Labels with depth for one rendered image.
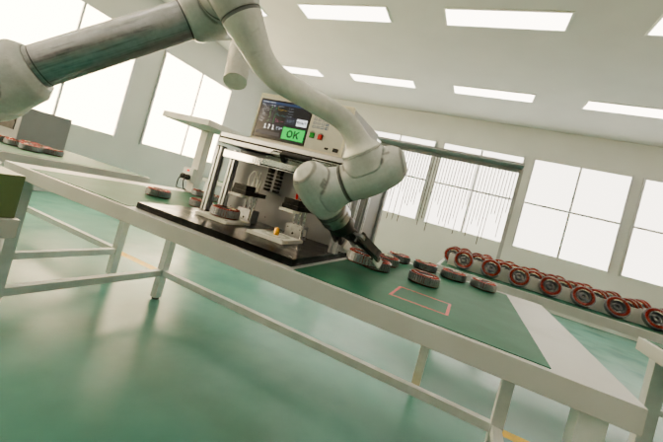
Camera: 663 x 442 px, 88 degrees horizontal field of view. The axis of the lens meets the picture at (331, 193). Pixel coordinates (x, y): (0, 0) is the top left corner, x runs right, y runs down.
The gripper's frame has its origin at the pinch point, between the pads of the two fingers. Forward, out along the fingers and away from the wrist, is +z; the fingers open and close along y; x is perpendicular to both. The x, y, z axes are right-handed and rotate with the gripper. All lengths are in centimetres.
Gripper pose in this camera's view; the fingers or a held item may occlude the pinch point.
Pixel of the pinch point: (363, 256)
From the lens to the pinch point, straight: 115.5
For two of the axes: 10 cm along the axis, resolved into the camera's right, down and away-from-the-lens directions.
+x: 5.6, -7.4, 3.8
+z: 4.2, 6.4, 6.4
